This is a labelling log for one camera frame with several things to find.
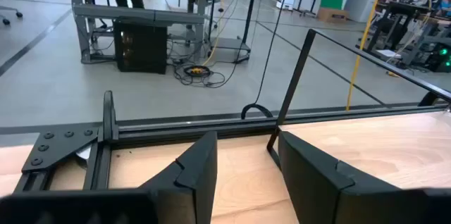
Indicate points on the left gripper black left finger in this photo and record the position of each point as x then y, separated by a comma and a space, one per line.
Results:
190, 181

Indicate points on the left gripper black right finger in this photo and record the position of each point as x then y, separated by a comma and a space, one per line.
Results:
317, 188

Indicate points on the black-framed wooden shelf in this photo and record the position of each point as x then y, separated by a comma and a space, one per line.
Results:
298, 72

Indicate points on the black computer case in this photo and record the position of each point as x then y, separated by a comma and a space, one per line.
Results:
141, 48

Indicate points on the black standing desk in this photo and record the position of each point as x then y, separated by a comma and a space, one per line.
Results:
232, 45

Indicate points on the cardboard box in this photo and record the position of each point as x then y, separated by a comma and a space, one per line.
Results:
333, 15

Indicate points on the computer with green lights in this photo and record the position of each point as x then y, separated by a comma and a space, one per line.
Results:
440, 58

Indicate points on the wooden-top grey desk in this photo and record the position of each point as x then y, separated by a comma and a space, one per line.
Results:
105, 12

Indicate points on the dark cluttered desk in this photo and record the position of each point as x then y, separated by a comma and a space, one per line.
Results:
387, 9

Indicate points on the black aluminium table frame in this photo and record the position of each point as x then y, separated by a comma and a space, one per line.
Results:
183, 130

